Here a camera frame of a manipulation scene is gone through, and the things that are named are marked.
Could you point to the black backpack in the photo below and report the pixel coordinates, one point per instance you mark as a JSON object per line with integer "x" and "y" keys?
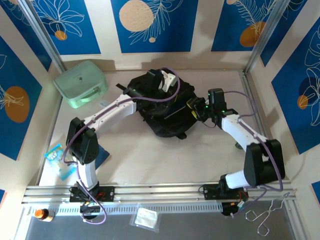
{"x": 165, "y": 117}

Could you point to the plain dark blue booklet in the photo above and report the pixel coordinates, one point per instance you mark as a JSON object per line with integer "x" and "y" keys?
{"x": 103, "y": 156}

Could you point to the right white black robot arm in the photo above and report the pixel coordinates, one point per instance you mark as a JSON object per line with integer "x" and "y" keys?
{"x": 265, "y": 162}

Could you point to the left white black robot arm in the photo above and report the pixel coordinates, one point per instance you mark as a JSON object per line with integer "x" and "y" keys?
{"x": 110, "y": 112}

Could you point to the mint green lunch bag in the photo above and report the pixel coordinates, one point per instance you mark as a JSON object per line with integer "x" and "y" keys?
{"x": 77, "y": 82}

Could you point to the clear bag with white cloth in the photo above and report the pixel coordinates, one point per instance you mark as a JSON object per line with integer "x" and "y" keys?
{"x": 146, "y": 218}

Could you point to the small green object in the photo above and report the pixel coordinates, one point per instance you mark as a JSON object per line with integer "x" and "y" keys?
{"x": 238, "y": 146}

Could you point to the grey metal sheet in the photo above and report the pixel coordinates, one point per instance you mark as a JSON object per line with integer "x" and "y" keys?
{"x": 200, "y": 227}

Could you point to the light blue snack packet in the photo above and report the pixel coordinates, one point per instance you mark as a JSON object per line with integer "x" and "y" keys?
{"x": 56, "y": 157}

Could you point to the orange cap brown bottle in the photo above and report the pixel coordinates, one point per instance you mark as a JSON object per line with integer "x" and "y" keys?
{"x": 43, "y": 215}

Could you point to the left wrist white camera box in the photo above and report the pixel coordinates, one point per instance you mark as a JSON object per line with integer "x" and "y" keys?
{"x": 168, "y": 81}

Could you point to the aluminium side rail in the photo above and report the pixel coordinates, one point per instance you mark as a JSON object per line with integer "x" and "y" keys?
{"x": 250, "y": 92}

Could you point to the blue floral wall poster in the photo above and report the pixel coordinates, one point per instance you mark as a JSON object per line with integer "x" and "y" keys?
{"x": 295, "y": 100}
{"x": 295, "y": 25}
{"x": 75, "y": 25}
{"x": 15, "y": 100}
{"x": 155, "y": 30}
{"x": 232, "y": 25}
{"x": 27, "y": 45}

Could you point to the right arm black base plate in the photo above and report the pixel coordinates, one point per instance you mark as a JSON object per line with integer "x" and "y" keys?
{"x": 210, "y": 192}

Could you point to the aluminium frame post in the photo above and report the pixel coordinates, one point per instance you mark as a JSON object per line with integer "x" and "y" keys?
{"x": 265, "y": 35}
{"x": 42, "y": 35}

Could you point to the aluminium mounting rail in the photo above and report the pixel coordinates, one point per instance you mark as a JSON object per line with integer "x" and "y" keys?
{"x": 160, "y": 192}

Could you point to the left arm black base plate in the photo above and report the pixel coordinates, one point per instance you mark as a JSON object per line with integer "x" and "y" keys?
{"x": 107, "y": 193}

